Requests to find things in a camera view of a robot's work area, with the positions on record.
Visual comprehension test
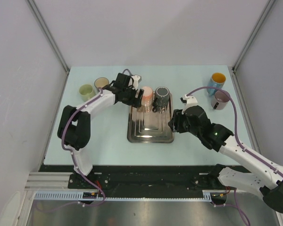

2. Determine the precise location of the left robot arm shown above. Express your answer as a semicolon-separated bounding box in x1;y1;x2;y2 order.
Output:
57;73;144;188

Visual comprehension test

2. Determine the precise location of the left aluminium frame post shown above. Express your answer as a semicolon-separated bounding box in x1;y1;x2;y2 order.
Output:
25;0;70;74

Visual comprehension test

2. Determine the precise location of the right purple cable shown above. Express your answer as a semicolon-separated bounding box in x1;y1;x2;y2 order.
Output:
187;86;283;224

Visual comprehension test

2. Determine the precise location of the purple mug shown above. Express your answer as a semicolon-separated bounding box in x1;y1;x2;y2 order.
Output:
211;90;231;110

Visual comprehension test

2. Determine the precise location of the blue butterfly mug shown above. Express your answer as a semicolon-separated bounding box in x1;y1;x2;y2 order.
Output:
207;73;226;96

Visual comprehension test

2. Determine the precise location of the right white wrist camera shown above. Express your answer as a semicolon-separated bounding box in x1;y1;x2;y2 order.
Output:
180;95;198;114

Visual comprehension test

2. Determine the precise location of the aluminium profile bar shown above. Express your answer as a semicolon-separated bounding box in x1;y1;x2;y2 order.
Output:
25;172;72;191

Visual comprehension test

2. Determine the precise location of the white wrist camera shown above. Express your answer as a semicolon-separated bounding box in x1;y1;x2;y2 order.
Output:
129;75;142;90
180;95;198;114

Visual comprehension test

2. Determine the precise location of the dark grey mug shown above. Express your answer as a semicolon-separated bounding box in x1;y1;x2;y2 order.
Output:
152;86;170;113

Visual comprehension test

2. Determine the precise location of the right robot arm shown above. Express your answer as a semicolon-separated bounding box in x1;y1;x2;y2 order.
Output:
168;105;283;213

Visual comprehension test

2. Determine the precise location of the steel tray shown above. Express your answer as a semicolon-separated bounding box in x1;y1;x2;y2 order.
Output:
127;95;175;144

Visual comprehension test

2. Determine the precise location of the pink orange mug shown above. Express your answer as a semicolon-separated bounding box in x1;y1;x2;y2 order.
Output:
141;86;153;106

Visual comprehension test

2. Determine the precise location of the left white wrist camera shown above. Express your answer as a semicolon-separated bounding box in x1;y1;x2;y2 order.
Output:
129;75;142;90

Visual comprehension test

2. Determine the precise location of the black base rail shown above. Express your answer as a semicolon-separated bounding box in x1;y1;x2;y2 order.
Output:
37;163;250;201

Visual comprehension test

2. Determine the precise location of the white slotted cable duct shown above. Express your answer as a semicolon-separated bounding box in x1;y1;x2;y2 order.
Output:
34;191;225;202

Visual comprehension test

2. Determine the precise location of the right aluminium frame post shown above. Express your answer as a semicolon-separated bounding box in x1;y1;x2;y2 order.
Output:
232;0;278;73

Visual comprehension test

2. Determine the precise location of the green mug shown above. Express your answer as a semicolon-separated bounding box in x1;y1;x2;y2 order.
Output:
79;84;96;102

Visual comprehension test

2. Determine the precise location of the cream mug black handle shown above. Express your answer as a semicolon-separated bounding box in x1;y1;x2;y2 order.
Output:
94;77;109;92

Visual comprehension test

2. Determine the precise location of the aluminium frame post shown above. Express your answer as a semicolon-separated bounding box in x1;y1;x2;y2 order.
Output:
25;0;70;74
232;0;278;73

